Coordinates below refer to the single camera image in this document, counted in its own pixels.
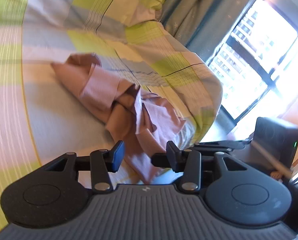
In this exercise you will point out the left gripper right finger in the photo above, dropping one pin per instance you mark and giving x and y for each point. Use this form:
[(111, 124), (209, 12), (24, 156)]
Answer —
[(187, 161)]

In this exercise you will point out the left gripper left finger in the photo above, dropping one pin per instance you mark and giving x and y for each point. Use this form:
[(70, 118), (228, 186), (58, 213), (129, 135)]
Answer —
[(102, 162)]

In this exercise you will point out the pink cloth garment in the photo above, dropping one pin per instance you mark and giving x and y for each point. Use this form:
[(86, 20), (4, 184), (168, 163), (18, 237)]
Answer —
[(144, 121)]

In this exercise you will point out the grey-blue curtain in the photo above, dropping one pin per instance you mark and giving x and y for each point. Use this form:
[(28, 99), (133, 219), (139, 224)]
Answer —
[(203, 26)]

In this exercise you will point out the plaid bed sheet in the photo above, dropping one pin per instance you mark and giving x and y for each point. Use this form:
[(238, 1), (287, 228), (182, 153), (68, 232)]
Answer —
[(40, 119)]

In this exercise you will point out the window with black frame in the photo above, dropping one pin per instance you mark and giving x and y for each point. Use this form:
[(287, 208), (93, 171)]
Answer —
[(257, 66)]

